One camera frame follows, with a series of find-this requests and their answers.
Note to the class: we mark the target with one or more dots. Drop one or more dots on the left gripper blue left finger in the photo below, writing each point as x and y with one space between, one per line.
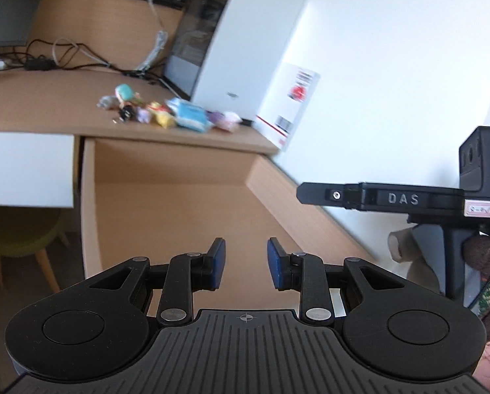
186 274

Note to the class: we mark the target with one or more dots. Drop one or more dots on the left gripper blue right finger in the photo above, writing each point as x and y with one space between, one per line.
304 273

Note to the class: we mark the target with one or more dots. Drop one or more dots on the blue tissue pack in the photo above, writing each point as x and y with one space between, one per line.
189 116

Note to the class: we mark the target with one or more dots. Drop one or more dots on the purple crystal bead ornament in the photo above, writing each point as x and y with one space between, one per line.
215 118

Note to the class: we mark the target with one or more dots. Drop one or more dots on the black small figurine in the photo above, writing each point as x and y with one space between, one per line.
125 114

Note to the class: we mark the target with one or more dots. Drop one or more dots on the grey small figurine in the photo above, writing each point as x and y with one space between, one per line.
108 102

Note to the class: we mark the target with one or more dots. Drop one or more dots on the green small figurine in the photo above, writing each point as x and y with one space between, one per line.
125 95

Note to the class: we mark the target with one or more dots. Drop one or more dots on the yellow duck figurine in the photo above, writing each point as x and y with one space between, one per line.
165 120

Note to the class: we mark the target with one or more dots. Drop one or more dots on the pink white bag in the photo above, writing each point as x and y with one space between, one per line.
229 121

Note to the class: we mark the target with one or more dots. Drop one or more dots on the purple small figurine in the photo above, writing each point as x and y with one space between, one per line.
144 116

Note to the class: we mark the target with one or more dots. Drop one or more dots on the red hello kitty toy camera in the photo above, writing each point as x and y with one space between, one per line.
155 107

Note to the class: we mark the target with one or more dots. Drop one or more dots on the right hand brown glove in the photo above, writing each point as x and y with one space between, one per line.
489 295

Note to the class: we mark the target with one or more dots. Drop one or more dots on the open wooden drawer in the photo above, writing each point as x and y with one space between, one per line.
157 199

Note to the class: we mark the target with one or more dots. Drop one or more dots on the white red cardboard box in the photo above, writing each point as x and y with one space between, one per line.
285 103

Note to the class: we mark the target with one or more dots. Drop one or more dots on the left white drawer front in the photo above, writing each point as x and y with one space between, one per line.
37 170

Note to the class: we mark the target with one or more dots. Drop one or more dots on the white aigo computer case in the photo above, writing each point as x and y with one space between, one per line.
225 52

